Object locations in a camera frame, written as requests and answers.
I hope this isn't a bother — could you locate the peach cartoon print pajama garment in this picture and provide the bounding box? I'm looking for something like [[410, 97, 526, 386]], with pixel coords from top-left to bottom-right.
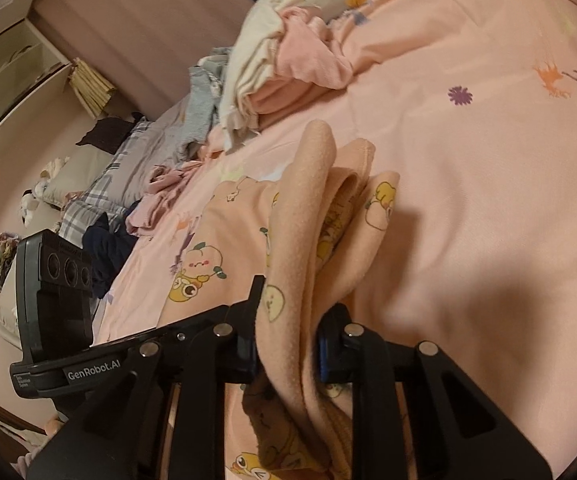
[[159, 120, 398, 479]]

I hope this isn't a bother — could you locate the person left hand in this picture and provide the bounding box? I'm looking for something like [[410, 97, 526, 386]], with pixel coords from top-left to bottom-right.
[[44, 417, 64, 439]]

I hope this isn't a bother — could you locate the colourful woven basket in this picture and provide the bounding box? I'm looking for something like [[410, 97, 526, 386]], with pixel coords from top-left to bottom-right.
[[0, 232, 20, 292]]

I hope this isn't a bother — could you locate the dark navy garment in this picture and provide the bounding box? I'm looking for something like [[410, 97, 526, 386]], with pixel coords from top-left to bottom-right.
[[82, 200, 139, 299]]

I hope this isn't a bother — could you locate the black white plush toy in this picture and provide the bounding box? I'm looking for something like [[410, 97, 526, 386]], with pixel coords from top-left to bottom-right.
[[19, 156, 69, 226]]

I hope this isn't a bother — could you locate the beige pillow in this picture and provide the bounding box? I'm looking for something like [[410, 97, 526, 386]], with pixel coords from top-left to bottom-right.
[[40, 144, 113, 208]]

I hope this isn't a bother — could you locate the pink crumpled garment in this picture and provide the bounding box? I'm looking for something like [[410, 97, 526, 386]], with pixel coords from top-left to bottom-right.
[[125, 160, 204, 237]]

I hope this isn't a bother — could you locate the dark brown cloth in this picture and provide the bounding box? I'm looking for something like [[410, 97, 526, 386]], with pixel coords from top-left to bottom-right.
[[76, 112, 144, 155]]

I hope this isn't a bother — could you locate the grey plaid quilt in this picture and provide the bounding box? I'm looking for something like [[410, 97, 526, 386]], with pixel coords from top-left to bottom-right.
[[58, 96, 198, 246]]

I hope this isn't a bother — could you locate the grey small garment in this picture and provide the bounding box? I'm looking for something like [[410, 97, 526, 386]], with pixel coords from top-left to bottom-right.
[[180, 47, 232, 160]]

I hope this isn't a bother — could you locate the beige curtain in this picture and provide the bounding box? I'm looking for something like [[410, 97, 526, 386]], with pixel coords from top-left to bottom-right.
[[29, 0, 253, 118]]

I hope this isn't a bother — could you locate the pink folded garment stack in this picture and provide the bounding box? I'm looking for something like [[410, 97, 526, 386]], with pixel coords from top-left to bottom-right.
[[249, 6, 354, 129]]

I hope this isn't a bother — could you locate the pink printed bed sheet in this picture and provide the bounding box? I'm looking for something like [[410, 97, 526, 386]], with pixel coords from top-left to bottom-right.
[[96, 0, 577, 474]]

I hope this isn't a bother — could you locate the white wall shelf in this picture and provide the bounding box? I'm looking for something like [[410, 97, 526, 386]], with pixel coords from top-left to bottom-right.
[[0, 0, 72, 130]]

